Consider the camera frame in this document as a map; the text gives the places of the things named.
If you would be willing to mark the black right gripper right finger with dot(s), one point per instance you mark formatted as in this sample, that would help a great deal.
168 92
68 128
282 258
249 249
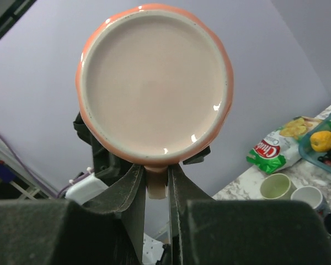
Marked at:
208 231

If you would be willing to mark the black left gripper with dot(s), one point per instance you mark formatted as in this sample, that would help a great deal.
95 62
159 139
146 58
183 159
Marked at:
108 167

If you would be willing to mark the green chips bag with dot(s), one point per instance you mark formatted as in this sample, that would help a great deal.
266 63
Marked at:
279 149

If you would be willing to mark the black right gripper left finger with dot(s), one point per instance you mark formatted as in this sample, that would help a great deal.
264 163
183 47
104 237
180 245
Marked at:
108 230

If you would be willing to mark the white blue mug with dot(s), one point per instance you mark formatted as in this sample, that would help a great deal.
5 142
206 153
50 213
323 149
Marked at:
313 197

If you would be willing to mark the small orange fruit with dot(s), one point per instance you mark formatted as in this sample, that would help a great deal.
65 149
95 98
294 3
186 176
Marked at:
321 141

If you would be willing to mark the aluminium rail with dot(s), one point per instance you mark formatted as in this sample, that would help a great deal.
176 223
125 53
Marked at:
20 177

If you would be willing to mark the sage green mug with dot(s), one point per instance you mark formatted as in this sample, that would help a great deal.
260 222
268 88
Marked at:
277 187

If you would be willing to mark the pink mug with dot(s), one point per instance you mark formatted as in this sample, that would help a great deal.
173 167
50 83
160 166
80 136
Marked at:
154 86

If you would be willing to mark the teal plastic fruit container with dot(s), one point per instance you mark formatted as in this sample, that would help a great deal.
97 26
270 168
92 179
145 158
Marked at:
305 149

